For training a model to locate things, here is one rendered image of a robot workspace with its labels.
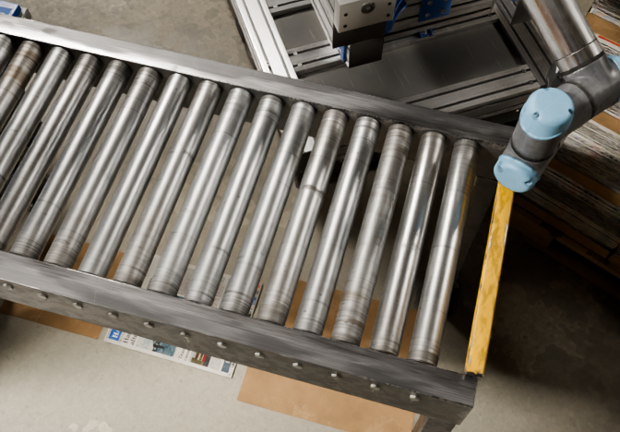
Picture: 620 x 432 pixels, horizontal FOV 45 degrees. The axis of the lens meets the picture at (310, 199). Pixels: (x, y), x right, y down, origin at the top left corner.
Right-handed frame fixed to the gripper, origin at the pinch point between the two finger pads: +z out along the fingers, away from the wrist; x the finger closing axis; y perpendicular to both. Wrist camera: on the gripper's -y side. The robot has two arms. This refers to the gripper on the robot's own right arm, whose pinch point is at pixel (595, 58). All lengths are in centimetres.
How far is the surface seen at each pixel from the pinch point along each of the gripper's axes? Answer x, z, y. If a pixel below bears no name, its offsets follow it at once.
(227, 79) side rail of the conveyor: 57, -42, -5
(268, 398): 28, -74, -85
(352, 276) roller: 14, -63, -6
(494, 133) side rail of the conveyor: 8.2, -22.8, -5.4
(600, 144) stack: -9.1, 7.0, -30.5
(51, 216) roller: 64, -84, -6
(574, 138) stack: -3.4, 7.1, -32.9
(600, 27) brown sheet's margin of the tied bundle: 2.6, 7.5, 0.4
